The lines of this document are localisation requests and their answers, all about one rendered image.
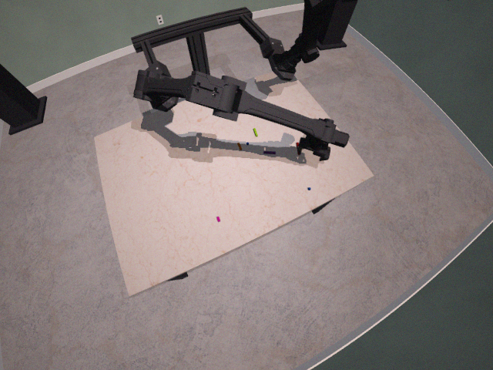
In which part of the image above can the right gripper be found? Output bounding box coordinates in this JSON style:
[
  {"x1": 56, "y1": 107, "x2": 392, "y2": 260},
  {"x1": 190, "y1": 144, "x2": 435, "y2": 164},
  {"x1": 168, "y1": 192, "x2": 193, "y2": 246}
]
[{"x1": 297, "y1": 136, "x2": 330, "y2": 161}]

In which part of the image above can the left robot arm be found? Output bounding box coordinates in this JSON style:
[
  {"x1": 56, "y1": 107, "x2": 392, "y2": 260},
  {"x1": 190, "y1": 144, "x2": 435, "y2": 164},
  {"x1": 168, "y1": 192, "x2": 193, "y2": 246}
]
[{"x1": 273, "y1": 0, "x2": 339, "y2": 73}]

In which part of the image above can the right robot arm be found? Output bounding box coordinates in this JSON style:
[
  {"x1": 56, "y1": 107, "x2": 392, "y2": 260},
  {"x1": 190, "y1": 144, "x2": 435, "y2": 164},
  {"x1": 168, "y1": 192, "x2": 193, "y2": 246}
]
[{"x1": 133, "y1": 70, "x2": 350, "y2": 148}]

